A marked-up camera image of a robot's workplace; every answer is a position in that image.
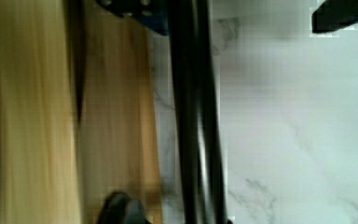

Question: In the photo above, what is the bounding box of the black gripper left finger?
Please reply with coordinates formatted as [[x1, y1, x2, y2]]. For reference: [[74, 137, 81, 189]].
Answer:
[[96, 0, 169, 35]]

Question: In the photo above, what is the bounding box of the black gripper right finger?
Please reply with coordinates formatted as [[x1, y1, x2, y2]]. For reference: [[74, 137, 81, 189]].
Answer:
[[311, 0, 358, 34]]

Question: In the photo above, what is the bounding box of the wooden drawer front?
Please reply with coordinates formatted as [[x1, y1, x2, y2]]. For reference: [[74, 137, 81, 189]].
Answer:
[[0, 0, 162, 224]]

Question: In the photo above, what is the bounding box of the black table edge trim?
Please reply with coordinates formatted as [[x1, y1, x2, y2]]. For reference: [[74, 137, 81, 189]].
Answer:
[[167, 0, 232, 224]]

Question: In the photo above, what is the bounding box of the black drawer handle knob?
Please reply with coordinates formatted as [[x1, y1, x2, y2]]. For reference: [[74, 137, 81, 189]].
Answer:
[[97, 191, 152, 224]]

